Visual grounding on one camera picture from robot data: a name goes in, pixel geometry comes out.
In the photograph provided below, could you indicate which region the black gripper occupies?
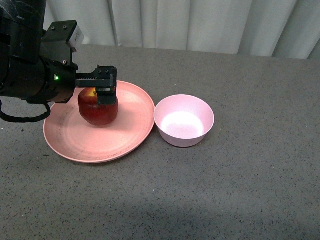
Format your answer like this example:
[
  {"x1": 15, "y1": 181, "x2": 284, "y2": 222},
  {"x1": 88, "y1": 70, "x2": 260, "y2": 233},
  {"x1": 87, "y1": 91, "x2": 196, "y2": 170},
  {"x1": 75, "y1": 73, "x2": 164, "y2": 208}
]
[{"x1": 27, "y1": 21, "x2": 117, "y2": 105}]

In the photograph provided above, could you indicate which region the red apple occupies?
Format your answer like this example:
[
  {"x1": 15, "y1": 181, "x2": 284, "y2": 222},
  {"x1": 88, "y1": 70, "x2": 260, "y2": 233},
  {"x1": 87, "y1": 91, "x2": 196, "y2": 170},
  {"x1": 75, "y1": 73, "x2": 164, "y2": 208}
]
[{"x1": 77, "y1": 87, "x2": 119, "y2": 126}]

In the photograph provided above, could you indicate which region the pink plate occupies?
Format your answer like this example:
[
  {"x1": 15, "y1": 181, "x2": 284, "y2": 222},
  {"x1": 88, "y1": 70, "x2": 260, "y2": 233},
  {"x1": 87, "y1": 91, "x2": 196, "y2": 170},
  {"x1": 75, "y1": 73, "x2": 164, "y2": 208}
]
[{"x1": 43, "y1": 81, "x2": 155, "y2": 164}]

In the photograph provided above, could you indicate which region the light pink bowl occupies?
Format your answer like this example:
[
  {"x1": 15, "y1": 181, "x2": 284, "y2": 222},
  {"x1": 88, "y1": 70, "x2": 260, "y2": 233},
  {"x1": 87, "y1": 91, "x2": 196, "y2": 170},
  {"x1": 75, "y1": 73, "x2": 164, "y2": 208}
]
[{"x1": 153, "y1": 94, "x2": 215, "y2": 148}]

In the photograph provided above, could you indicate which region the grey-white curtain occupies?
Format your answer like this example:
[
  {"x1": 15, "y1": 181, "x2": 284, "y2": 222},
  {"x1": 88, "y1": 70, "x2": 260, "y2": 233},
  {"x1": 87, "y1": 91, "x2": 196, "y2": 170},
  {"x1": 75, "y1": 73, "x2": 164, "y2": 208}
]
[{"x1": 44, "y1": 0, "x2": 320, "y2": 60}]

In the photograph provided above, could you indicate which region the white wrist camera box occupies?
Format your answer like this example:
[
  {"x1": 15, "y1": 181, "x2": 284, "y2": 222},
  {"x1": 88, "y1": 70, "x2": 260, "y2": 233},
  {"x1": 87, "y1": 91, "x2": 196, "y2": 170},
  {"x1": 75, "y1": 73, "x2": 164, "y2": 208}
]
[{"x1": 67, "y1": 24, "x2": 85, "y2": 53}]

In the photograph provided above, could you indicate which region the black cable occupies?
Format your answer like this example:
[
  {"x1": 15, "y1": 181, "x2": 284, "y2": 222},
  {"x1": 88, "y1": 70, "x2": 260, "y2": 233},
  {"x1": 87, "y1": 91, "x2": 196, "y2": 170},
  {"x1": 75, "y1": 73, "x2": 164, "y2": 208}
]
[{"x1": 0, "y1": 99, "x2": 52, "y2": 124}]

